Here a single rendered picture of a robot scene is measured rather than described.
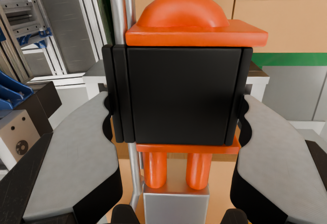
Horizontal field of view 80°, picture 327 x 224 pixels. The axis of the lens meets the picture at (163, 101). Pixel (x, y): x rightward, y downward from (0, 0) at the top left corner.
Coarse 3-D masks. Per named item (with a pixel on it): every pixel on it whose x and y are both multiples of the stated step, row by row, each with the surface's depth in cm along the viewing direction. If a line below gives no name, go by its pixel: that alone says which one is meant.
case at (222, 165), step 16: (112, 128) 59; (128, 160) 48; (224, 160) 47; (128, 176) 51; (224, 176) 50; (128, 192) 54; (224, 192) 53; (112, 208) 58; (208, 208) 56; (224, 208) 56
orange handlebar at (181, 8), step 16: (160, 0) 11; (176, 0) 11; (192, 0) 11; (208, 0) 11; (144, 16) 11; (160, 16) 11; (176, 16) 11; (192, 16) 11; (208, 16) 11; (224, 16) 11; (144, 160) 17; (160, 160) 17; (192, 160) 17; (208, 160) 16; (144, 176) 19; (160, 176) 18; (192, 176) 18; (208, 176) 18
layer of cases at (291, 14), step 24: (144, 0) 67; (216, 0) 66; (240, 0) 66; (264, 0) 66; (288, 0) 65; (312, 0) 65; (264, 24) 69; (288, 24) 69; (312, 24) 68; (264, 48) 73; (288, 48) 73; (312, 48) 72
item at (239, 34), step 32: (128, 32) 10; (160, 32) 10; (192, 32) 10; (224, 32) 10; (256, 32) 10; (128, 64) 11; (160, 64) 11; (192, 64) 11; (224, 64) 11; (160, 96) 12; (192, 96) 12; (224, 96) 12; (160, 128) 13; (192, 128) 13; (224, 128) 13
